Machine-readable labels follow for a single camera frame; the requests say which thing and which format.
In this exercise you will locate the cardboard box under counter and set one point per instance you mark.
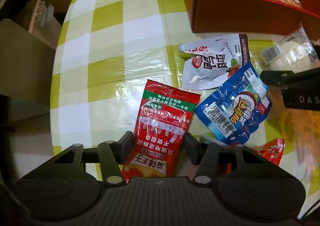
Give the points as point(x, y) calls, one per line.
point(39, 19)

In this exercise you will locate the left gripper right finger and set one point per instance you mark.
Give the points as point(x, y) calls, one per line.
point(194, 149)

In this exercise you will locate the red Trolli gummy bag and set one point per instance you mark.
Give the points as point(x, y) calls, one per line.
point(264, 156)

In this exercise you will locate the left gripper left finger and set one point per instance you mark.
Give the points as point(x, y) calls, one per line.
point(124, 146)

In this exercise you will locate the white duck snack pouch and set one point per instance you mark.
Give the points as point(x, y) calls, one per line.
point(213, 60)

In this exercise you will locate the red spicy strip packet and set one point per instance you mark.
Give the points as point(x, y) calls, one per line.
point(163, 118)

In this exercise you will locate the clear white bun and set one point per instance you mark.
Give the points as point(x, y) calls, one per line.
point(295, 52)

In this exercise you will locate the beige chair back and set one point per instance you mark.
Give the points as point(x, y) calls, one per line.
point(26, 72)

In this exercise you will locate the blue coconut snack packet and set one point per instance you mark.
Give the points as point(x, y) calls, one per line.
point(234, 111)

